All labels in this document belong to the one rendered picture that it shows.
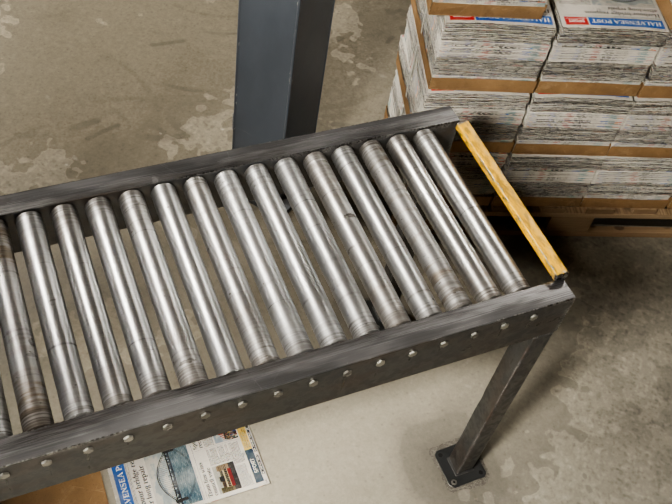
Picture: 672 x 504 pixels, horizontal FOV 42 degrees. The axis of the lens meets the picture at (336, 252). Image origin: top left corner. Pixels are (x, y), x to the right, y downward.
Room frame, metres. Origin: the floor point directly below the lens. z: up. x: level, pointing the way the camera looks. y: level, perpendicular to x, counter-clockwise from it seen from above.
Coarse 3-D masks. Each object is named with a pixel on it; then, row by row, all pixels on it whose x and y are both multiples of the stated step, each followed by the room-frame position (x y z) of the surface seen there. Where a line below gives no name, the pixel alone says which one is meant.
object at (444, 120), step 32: (352, 128) 1.39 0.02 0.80; (384, 128) 1.41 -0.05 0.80; (416, 128) 1.43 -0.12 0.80; (448, 128) 1.47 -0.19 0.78; (192, 160) 1.21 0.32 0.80; (224, 160) 1.22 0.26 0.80; (256, 160) 1.24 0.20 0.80; (32, 192) 1.04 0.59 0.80; (64, 192) 1.06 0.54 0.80; (96, 192) 1.07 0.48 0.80
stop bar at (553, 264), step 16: (464, 128) 1.44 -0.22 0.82; (480, 144) 1.40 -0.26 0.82; (480, 160) 1.36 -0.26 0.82; (496, 176) 1.31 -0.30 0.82; (512, 192) 1.28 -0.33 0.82; (512, 208) 1.24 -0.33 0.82; (528, 224) 1.20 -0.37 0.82; (528, 240) 1.17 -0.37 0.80; (544, 240) 1.17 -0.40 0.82; (544, 256) 1.13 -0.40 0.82; (560, 272) 1.09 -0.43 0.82
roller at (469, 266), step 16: (400, 144) 1.37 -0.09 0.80; (400, 160) 1.34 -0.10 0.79; (416, 160) 1.33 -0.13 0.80; (416, 176) 1.29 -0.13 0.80; (416, 192) 1.26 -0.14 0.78; (432, 192) 1.25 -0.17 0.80; (432, 208) 1.21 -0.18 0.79; (448, 208) 1.22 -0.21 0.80; (432, 224) 1.19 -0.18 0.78; (448, 224) 1.18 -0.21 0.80; (448, 240) 1.14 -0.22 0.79; (464, 240) 1.14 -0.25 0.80; (464, 256) 1.10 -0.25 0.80; (464, 272) 1.07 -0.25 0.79; (480, 272) 1.07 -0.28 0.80; (480, 288) 1.04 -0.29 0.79; (496, 288) 1.04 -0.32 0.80
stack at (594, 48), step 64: (576, 0) 1.98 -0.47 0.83; (640, 0) 2.03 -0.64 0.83; (448, 64) 1.80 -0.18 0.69; (512, 64) 1.84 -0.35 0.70; (576, 64) 1.88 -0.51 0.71; (640, 64) 1.92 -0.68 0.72; (512, 128) 1.86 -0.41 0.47; (576, 128) 1.90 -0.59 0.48; (640, 128) 1.94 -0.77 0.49; (576, 192) 1.92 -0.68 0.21; (640, 192) 1.98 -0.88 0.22
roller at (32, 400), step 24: (0, 240) 0.92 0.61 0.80; (0, 264) 0.87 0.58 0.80; (0, 288) 0.82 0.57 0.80; (0, 312) 0.78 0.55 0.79; (24, 312) 0.79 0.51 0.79; (24, 336) 0.74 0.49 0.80; (24, 360) 0.69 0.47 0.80; (24, 384) 0.65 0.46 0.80; (24, 408) 0.61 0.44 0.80; (48, 408) 0.62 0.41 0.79
